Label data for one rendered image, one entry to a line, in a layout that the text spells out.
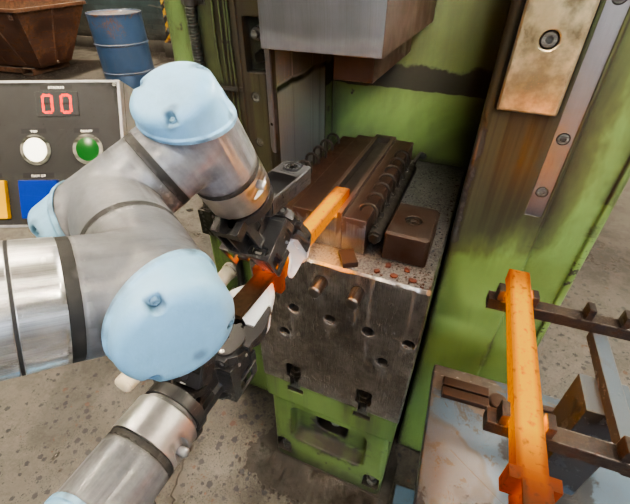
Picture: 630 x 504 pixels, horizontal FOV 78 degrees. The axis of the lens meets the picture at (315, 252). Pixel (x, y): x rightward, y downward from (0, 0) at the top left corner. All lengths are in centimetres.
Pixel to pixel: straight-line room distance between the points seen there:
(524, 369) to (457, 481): 27
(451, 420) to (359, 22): 67
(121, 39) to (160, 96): 489
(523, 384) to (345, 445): 91
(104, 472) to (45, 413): 149
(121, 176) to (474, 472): 67
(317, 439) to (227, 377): 92
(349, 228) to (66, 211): 52
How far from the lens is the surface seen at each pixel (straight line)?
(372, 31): 63
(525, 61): 73
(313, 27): 66
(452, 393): 82
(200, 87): 34
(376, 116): 117
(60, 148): 92
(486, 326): 103
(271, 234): 49
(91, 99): 90
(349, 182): 88
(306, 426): 139
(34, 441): 185
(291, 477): 150
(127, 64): 528
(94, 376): 192
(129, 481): 42
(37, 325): 24
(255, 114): 92
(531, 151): 79
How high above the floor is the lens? 139
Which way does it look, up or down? 38 degrees down
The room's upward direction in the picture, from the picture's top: straight up
